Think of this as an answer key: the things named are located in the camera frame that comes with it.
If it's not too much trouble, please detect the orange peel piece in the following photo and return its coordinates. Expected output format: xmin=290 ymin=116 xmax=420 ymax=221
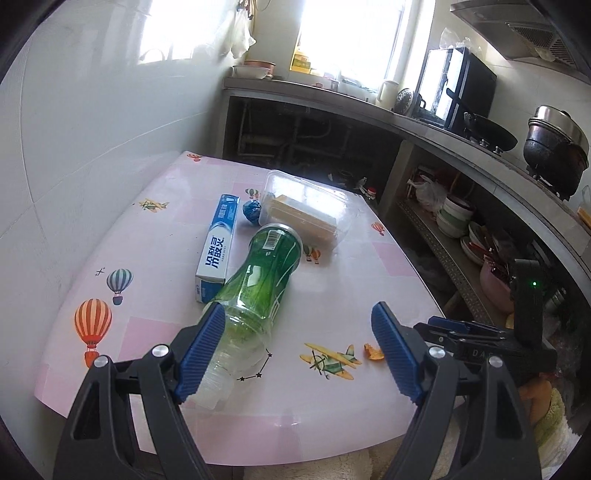
xmin=363 ymin=343 xmax=385 ymax=362

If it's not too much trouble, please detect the blue toothpaste box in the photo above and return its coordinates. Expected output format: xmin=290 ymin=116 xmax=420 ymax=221
xmin=195 ymin=194 xmax=239 ymax=304

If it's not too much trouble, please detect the green plastic bottle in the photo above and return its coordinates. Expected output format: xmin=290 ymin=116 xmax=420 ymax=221
xmin=195 ymin=223 xmax=303 ymax=410

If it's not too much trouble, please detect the clear plastic food container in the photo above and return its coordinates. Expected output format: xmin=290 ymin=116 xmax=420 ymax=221
xmin=259 ymin=170 xmax=360 ymax=251

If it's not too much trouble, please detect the blue wrapper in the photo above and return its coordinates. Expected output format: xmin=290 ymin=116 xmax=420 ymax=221
xmin=242 ymin=199 xmax=262 ymax=226

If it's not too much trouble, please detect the person's right hand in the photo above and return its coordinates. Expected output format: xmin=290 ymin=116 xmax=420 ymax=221
xmin=518 ymin=377 xmax=553 ymax=426

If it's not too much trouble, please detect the pink pot on shelf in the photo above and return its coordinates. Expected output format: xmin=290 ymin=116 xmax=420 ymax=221
xmin=480 ymin=261 xmax=514 ymax=314

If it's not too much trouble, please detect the stack of white bowls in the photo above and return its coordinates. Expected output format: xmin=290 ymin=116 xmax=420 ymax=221
xmin=436 ymin=195 xmax=474 ymax=239

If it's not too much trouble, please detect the white plastic bag on shelf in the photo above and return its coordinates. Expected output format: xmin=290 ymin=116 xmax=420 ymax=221
xmin=407 ymin=179 xmax=448 ymax=214

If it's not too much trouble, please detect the pink patterned table cover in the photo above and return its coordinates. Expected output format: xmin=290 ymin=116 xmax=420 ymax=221
xmin=35 ymin=152 xmax=439 ymax=466

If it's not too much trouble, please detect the steel steamer pot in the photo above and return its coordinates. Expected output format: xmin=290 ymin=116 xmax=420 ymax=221
xmin=523 ymin=105 xmax=589 ymax=200

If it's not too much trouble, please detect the black wok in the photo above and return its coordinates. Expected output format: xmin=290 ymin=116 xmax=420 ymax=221
xmin=446 ymin=88 xmax=518 ymax=154

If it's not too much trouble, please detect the cream electric kettle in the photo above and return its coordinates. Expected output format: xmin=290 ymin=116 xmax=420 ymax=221
xmin=375 ymin=80 xmax=399 ymax=110

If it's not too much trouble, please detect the steel range hood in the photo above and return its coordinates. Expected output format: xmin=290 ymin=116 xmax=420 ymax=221
xmin=450 ymin=0 xmax=590 ymax=84

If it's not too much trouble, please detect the yellow box on windowsill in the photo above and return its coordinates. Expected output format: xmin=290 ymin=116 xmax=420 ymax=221
xmin=290 ymin=51 xmax=311 ymax=74

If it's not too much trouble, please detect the copper coloured pot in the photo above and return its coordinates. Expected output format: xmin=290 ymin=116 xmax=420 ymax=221
xmin=245 ymin=60 xmax=276 ymax=76

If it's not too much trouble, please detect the white bowl on counter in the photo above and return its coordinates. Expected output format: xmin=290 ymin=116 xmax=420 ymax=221
xmin=232 ymin=65 xmax=270 ymax=80

